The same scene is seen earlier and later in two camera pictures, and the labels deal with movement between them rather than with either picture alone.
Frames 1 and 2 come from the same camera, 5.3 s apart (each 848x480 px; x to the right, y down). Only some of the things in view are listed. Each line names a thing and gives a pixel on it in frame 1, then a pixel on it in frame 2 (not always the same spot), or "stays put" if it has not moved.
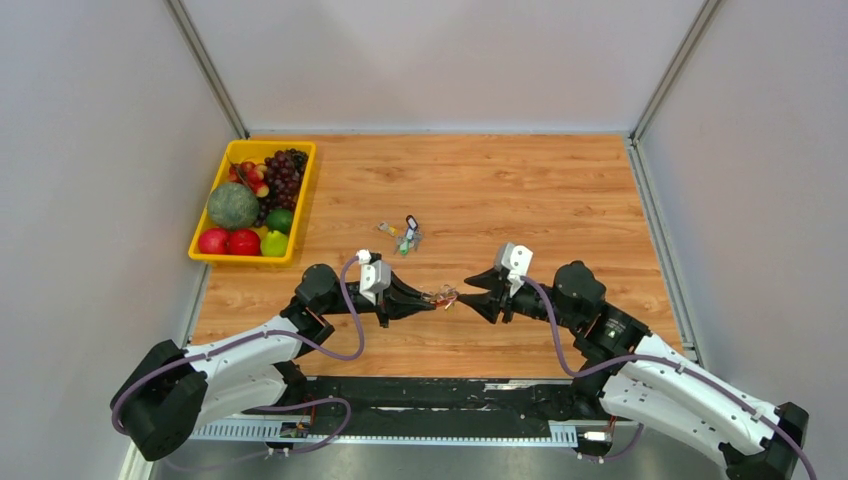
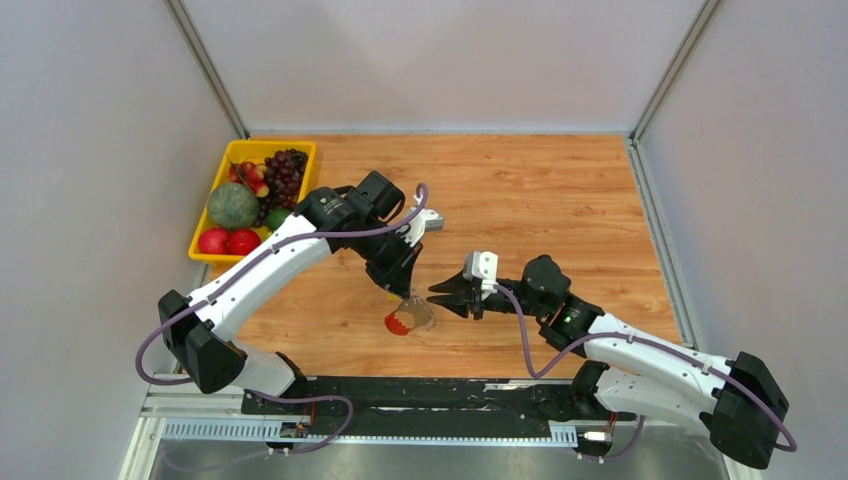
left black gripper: [401, 301] to [396, 278]
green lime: [279, 219] stays put
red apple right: [244, 242] stays put
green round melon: [232, 206] stays put
